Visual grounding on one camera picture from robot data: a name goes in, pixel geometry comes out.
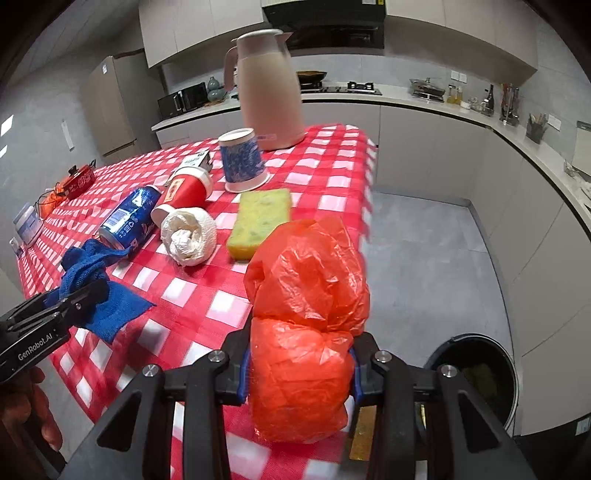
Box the black utensil holder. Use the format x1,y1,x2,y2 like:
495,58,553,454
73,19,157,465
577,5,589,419
526,113,549,145

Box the black round trash bin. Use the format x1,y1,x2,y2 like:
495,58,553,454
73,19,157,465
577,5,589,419
424,333,519,430

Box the red paper cup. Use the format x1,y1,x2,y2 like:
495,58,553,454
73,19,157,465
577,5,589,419
150,166,213,228

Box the gas stove top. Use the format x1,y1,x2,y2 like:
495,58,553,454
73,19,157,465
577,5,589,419
301,81,382,96

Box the pink thermos jug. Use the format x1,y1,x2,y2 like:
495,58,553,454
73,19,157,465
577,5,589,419
223,29,305,151

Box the blue soda can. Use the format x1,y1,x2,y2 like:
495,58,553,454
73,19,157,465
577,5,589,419
98,185,161,254

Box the orange plastic bag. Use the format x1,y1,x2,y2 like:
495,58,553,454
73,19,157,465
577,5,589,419
245,215,370,443

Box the white cutting board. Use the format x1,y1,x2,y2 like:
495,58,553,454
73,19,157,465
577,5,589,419
572,121,591,176

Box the lower counter cabinets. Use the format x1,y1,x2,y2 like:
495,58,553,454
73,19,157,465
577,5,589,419
150,94,591,437

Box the beige refrigerator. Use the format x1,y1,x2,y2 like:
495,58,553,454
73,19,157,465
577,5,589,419
81,49,164,164

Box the knife and utensil rack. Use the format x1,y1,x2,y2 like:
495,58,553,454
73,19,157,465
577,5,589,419
500,83,520,127

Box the blue patterned paper cup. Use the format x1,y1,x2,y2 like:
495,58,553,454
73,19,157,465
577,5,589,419
218,128,270,193

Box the wooden board on floor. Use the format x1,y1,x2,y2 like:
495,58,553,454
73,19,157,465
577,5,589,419
349,406,377,461

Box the left human hand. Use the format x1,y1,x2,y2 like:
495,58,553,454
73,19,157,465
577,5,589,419
1,367,63,467

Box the frying pan on stove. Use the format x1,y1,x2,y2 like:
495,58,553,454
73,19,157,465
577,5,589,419
297,70,327,89

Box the blue cloth rag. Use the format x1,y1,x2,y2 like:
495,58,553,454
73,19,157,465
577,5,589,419
44,239,154,344

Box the teal ceramic vase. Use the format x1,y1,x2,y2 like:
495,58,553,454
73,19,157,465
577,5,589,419
206,76,228,103

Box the lidded pot on counter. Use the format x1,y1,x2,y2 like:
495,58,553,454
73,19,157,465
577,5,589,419
410,78,446,102

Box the black microwave oven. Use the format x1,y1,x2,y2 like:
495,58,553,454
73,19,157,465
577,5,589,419
157,82,208,120

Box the black range hood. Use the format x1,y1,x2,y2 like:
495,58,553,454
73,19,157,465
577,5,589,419
263,0,387,50

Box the crumpled white tissue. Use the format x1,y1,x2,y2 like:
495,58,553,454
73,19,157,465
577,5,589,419
160,207,217,267

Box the red small pot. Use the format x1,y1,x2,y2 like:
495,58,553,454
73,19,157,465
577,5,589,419
59,159,96,200

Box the upper wall cabinets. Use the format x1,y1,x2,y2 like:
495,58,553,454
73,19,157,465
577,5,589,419
138,1,538,82

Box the yellow green sponge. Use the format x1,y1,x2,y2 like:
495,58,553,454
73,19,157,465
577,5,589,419
226,188,293,261

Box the red white checkered tablecloth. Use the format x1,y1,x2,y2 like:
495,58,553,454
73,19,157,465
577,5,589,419
16,123,379,480

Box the white green milk carton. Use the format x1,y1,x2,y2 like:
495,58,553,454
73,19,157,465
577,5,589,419
179,148,213,173

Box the orange bag on table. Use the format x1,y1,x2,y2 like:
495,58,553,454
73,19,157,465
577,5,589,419
35,189,67,220

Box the small clear container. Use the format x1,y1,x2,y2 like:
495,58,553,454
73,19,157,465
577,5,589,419
13,203,43,247

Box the dark glass bottle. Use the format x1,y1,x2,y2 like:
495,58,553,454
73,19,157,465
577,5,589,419
481,84,495,117

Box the cooking oil bottle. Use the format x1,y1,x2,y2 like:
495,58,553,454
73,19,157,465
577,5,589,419
446,84,463,105

